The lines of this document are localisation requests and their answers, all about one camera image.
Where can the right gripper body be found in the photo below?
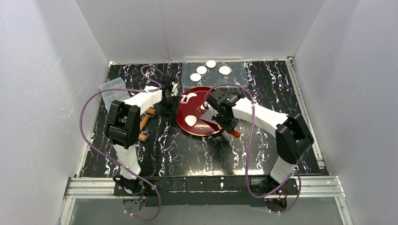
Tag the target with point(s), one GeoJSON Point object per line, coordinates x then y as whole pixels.
{"type": "Point", "coordinates": [229, 123]}

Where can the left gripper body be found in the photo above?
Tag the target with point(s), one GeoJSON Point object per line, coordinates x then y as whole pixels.
{"type": "Point", "coordinates": [169, 105]}

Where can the round red tray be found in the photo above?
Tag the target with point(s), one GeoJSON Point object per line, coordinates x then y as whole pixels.
{"type": "Point", "coordinates": [201, 128]}

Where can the cut round dumpling wrapper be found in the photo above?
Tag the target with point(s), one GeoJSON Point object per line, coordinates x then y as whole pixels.
{"type": "Point", "coordinates": [190, 120]}

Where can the clear plastic tray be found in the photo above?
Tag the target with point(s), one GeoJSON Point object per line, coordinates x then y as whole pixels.
{"type": "Point", "coordinates": [212, 77]}

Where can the wooden dough roller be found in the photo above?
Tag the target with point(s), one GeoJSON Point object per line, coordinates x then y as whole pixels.
{"type": "Point", "coordinates": [148, 113]}

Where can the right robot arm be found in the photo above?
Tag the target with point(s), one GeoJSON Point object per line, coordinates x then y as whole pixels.
{"type": "Point", "coordinates": [292, 134]}

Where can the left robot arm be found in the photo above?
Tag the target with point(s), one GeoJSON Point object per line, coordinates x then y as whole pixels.
{"type": "Point", "coordinates": [124, 118]}

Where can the white dough scrap strip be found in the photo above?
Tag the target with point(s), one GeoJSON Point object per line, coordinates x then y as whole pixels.
{"type": "Point", "coordinates": [185, 98]}

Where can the flat white dumpling wrapper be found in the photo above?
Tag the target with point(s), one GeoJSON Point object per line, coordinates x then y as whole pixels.
{"type": "Point", "coordinates": [195, 77]}
{"type": "Point", "coordinates": [225, 70]}
{"type": "Point", "coordinates": [211, 63]}
{"type": "Point", "coordinates": [201, 70]}

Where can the clear compartment screw box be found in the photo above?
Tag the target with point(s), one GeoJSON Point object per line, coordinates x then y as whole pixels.
{"type": "Point", "coordinates": [110, 96]}

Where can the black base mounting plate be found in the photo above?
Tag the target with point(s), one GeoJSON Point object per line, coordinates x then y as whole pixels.
{"type": "Point", "coordinates": [204, 190]}

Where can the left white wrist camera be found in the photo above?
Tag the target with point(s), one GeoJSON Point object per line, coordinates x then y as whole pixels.
{"type": "Point", "coordinates": [174, 90]}

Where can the aluminium frame rail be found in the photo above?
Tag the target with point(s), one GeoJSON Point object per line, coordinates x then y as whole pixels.
{"type": "Point", "coordinates": [90, 188]}

